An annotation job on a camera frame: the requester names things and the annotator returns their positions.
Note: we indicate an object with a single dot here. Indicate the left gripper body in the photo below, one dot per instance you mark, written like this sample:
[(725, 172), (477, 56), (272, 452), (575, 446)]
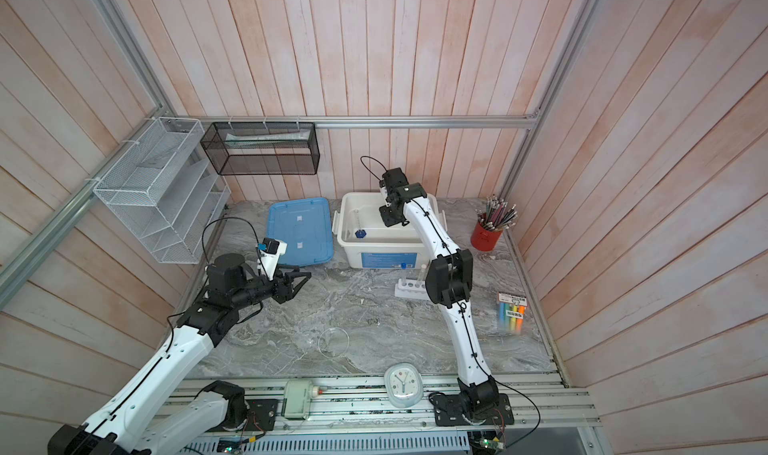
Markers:
[(278, 293)]

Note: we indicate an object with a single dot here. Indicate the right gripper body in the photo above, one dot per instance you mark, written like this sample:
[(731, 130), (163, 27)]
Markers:
[(389, 217)]

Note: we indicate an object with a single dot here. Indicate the blue plastic bin lid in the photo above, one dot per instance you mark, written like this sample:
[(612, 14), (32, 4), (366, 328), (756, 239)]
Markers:
[(305, 226)]

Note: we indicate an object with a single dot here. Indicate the white test tube rack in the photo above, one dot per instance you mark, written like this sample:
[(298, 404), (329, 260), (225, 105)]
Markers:
[(411, 289)]

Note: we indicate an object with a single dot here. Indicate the red pencil cup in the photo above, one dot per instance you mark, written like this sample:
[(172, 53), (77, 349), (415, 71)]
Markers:
[(484, 239)]

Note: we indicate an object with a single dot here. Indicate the pack of colored markers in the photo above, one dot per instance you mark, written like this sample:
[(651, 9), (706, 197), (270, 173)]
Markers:
[(511, 312)]

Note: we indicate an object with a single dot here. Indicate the black mesh wall basket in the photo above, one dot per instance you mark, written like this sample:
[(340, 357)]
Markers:
[(262, 148)]

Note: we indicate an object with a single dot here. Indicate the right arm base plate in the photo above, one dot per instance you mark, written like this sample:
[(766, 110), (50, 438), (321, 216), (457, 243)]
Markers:
[(451, 411)]

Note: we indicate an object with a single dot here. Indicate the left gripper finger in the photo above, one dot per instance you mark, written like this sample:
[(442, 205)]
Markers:
[(297, 282), (290, 275)]

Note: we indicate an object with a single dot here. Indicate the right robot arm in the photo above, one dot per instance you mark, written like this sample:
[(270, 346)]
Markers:
[(448, 284)]

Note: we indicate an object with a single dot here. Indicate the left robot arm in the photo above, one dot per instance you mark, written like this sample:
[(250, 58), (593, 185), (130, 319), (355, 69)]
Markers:
[(123, 425)]

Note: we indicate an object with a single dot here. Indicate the white wire mesh shelf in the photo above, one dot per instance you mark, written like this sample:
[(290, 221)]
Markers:
[(165, 192)]

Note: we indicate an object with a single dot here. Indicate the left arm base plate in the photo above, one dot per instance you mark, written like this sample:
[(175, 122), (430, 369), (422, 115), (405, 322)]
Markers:
[(261, 415)]

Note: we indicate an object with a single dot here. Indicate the white analog clock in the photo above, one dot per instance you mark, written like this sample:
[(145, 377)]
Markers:
[(404, 385)]

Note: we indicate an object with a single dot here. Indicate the bundle of pencils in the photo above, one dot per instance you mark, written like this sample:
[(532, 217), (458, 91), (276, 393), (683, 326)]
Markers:
[(498, 214)]

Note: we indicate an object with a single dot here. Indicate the white plastic storage bin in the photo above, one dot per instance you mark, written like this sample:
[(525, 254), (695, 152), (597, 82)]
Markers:
[(396, 247)]

